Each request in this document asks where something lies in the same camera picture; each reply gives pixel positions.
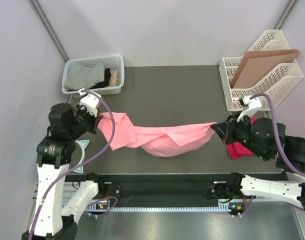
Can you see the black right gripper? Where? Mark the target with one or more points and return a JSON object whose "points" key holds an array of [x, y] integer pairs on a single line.
{"points": [[224, 130]]}

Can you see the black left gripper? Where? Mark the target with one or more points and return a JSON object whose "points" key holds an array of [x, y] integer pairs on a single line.
{"points": [[95, 120]]}

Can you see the pink t shirt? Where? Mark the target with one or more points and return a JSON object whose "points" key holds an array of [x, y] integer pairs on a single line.
{"points": [[158, 141]]}

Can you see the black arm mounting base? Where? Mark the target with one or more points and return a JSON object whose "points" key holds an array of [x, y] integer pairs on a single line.
{"points": [[164, 190]]}

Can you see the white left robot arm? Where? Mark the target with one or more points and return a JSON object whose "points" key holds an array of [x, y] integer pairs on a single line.
{"points": [[52, 220]]}

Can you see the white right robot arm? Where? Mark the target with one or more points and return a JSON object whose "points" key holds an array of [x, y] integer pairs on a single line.
{"points": [[259, 138]]}

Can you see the teal cat ear headphones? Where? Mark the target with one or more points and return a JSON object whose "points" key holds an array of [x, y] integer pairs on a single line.
{"points": [[82, 144]]}

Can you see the red folded t shirt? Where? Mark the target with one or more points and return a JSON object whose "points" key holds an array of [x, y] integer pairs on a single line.
{"points": [[236, 150]]}

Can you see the black garment in basket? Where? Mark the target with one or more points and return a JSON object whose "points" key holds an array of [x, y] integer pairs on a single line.
{"points": [[86, 79]]}

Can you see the grey t shirt in basket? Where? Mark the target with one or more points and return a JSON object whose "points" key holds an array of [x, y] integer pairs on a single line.
{"points": [[98, 66]]}

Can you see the white perforated laundry basket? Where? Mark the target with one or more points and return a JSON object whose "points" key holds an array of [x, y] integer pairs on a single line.
{"points": [[110, 62]]}

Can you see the beige garment in basket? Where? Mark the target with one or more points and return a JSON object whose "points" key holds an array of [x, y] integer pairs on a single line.
{"points": [[114, 79]]}

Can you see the cream file organizer rack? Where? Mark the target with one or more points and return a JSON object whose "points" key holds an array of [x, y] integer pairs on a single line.
{"points": [[277, 83]]}

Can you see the brown cardboard sheet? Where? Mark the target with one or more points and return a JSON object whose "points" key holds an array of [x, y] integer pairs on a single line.
{"points": [[257, 64]]}

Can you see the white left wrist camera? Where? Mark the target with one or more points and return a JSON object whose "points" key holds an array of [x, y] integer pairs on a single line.
{"points": [[91, 100]]}

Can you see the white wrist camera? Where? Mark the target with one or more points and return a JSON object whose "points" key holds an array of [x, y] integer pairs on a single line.
{"points": [[91, 100], [250, 105]]}

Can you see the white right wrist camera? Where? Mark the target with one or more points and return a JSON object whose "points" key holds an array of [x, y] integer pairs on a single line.
{"points": [[250, 105]]}

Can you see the grey slotted cable duct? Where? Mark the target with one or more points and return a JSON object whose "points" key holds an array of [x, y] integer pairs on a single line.
{"points": [[219, 207]]}

